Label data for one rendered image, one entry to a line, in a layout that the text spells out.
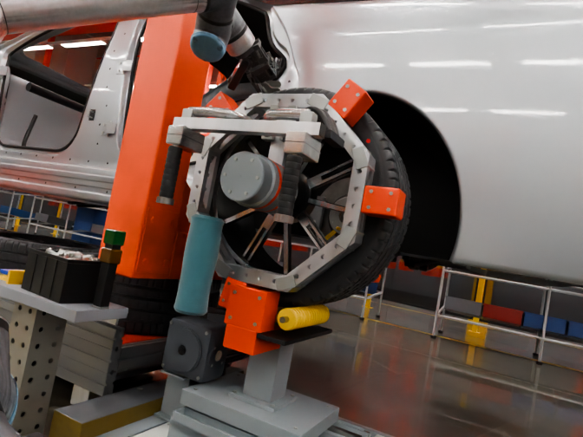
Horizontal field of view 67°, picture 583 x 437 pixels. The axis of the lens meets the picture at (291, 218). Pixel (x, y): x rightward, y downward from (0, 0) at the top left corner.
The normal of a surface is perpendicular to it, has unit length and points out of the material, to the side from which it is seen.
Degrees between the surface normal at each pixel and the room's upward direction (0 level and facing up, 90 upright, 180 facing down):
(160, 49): 90
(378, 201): 90
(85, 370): 90
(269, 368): 90
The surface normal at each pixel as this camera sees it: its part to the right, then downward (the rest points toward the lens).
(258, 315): -0.44, -0.14
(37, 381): 0.88, 0.13
